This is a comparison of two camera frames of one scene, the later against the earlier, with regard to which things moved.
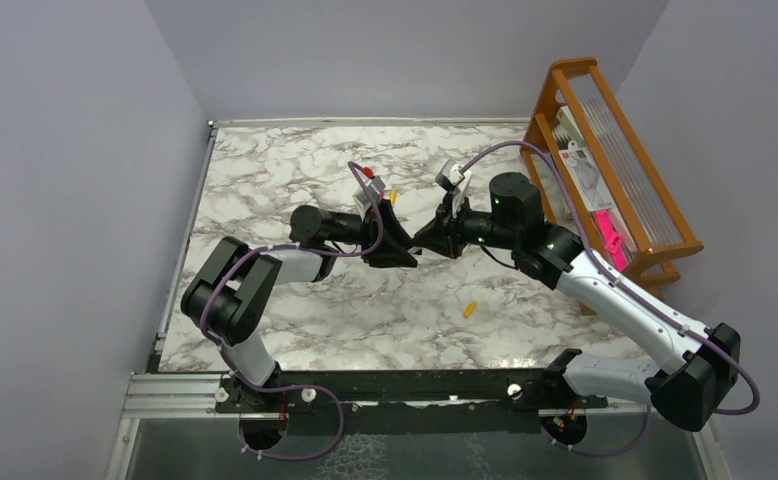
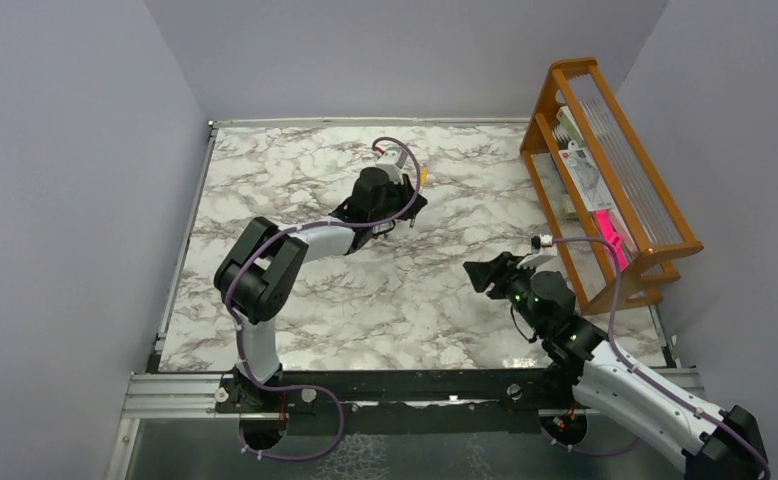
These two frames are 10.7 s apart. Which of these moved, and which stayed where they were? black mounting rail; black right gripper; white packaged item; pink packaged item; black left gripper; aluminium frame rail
Moved: black left gripper; black right gripper
Stayed: aluminium frame rail; pink packaged item; black mounting rail; white packaged item
